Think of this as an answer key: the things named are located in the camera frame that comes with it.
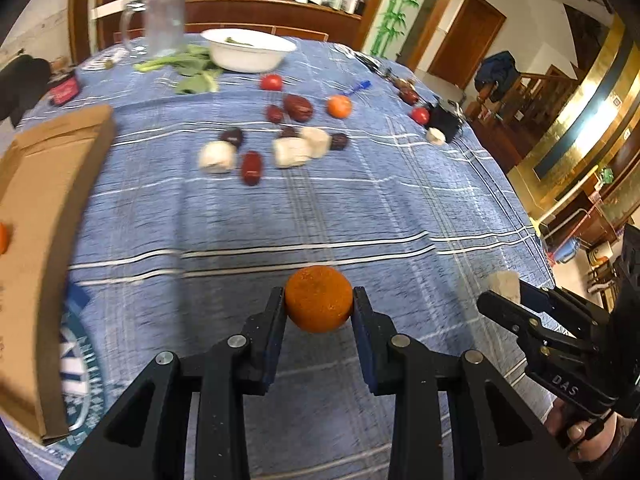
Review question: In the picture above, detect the green bok choy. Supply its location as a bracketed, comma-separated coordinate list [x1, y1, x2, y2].
[133, 44, 213, 73]
[176, 67, 224, 95]

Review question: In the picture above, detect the green bamboo wall decal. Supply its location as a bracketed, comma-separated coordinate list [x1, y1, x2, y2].
[372, 0, 428, 58]

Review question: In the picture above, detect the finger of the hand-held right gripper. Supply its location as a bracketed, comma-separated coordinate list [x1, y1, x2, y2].
[517, 280, 613, 333]
[476, 290, 601, 357]

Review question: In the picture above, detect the smooth orange tangerine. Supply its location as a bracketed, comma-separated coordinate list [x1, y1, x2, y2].
[327, 95, 353, 119]

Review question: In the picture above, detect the wooden staircase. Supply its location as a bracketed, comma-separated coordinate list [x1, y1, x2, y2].
[515, 65, 581, 128]

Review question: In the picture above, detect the black chair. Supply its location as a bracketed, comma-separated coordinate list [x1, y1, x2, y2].
[0, 56, 52, 126]

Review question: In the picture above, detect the glass pitcher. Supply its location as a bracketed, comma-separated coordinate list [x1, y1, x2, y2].
[119, 0, 187, 59]

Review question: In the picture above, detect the blue plaid tablecloth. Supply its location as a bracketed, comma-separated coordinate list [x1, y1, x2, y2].
[0, 35, 556, 480]

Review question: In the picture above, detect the wooden door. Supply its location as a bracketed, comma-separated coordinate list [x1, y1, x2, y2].
[428, 0, 507, 88]

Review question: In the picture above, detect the black electronic device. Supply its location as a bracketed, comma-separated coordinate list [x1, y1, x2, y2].
[429, 101, 463, 143]

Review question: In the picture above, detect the black car key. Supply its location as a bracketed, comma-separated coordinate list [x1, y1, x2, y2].
[355, 50, 396, 78]

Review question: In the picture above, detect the blue bucket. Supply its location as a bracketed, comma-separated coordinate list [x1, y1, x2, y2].
[550, 240, 581, 264]

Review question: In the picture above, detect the wooden chair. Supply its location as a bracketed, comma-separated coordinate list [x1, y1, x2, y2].
[274, 26, 329, 42]
[185, 22, 271, 36]

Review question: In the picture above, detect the wooden counter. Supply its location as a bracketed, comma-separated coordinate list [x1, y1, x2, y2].
[95, 0, 363, 46]

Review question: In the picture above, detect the dark blue jacket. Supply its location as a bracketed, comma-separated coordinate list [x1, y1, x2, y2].
[474, 51, 517, 103]

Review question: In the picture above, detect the rough-skinned orange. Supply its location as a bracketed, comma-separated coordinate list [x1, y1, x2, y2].
[285, 266, 354, 334]

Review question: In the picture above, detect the brown cardboard box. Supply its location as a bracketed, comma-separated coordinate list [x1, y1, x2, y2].
[0, 105, 117, 446]

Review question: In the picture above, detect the white bowl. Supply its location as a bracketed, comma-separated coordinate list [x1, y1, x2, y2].
[201, 28, 297, 73]

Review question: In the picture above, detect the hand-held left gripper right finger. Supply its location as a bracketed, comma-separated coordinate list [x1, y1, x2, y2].
[352, 286, 583, 480]

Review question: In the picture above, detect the large red date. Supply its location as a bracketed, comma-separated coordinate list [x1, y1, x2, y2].
[283, 93, 314, 123]

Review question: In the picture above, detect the person's right hand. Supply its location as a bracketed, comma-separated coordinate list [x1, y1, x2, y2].
[545, 400, 640, 463]

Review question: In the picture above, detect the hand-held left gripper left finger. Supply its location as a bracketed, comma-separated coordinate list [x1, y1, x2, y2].
[60, 286, 287, 480]

